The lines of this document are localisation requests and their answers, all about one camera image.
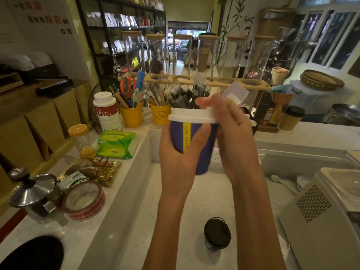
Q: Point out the white plastic spoon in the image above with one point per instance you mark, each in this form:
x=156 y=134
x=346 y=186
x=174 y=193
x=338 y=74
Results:
x=277 y=179

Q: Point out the white canister with red label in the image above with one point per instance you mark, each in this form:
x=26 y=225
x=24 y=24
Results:
x=107 y=115

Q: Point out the person's right thumb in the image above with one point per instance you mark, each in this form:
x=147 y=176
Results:
x=205 y=102

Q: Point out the golden tray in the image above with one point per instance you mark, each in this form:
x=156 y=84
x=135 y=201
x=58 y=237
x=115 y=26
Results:
x=112 y=168

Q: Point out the white sealing machine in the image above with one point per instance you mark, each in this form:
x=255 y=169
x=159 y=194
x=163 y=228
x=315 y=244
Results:
x=317 y=222

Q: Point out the woven flat basket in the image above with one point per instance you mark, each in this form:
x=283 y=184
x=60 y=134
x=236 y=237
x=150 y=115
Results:
x=320 y=80

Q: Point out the framed menu stand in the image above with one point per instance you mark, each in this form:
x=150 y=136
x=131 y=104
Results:
x=271 y=109

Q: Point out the person's left hand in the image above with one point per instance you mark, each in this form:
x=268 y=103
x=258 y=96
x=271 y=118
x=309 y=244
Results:
x=174 y=168

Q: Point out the steel bowl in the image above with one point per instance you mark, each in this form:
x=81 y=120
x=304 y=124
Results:
x=343 y=113

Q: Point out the white card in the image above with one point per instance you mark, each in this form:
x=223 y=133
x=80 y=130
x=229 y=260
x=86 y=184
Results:
x=234 y=91

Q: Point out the white plastic cup lid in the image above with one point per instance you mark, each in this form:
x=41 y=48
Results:
x=188 y=115

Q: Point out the red printed tape roll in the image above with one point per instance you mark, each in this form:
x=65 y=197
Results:
x=95 y=205

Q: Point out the wooden jar rack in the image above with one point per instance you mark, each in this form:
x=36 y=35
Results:
x=213 y=82

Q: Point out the white framed window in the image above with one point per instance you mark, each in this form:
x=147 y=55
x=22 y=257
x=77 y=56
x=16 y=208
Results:
x=329 y=36

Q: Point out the clear plastic storage box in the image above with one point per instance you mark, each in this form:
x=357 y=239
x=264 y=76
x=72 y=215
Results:
x=317 y=98

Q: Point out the green tissue pack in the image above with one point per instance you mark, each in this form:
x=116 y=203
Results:
x=116 y=144

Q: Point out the steel pot lid, black knob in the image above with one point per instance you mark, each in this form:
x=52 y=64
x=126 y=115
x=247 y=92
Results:
x=33 y=189

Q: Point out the rows of white packets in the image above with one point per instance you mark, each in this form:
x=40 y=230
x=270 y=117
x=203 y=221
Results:
x=112 y=21

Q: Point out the black bag sealer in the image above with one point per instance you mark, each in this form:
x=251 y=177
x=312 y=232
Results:
x=54 y=87

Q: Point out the brown paper cup, black lid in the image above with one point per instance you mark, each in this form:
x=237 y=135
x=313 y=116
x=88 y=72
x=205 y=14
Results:
x=291 y=119

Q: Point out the row of glass tube jars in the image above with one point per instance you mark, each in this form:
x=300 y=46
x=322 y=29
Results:
x=208 y=56

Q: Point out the pile of white bags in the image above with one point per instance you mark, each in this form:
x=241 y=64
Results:
x=25 y=60

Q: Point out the bundle of black straws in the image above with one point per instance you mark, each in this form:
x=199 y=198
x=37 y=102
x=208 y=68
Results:
x=185 y=99

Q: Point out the black round mat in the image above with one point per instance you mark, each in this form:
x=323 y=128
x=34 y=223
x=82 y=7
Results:
x=33 y=254

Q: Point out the person's left forearm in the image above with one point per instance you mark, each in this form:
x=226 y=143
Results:
x=168 y=233

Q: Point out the person's right hand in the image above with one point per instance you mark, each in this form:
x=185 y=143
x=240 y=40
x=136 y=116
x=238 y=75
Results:
x=239 y=143

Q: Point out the blue paper cup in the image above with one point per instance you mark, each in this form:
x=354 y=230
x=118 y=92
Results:
x=182 y=134

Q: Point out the black metal shelf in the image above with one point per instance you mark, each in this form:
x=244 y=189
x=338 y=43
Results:
x=104 y=39

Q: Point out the glass jar with orange lid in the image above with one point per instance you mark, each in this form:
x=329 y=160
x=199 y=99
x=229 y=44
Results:
x=83 y=143

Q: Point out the brown paper bag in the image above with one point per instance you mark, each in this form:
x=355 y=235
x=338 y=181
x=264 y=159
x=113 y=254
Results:
x=84 y=101
x=46 y=126
x=17 y=143
x=69 y=108

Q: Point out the small woven cup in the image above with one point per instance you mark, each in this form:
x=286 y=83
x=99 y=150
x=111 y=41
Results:
x=279 y=76

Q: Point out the yellow bucket with print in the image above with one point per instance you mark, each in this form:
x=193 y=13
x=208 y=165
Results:
x=160 y=115

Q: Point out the small green white packet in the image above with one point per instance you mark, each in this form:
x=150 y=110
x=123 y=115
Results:
x=71 y=179

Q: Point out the steel pot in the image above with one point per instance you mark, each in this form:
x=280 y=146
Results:
x=46 y=205

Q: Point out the person's right forearm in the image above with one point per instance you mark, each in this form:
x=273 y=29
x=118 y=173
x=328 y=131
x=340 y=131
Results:
x=256 y=222

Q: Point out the person's left thumb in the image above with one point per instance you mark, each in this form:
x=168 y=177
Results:
x=200 y=138

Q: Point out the small blue cup, black lid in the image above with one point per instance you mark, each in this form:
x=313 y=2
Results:
x=217 y=233

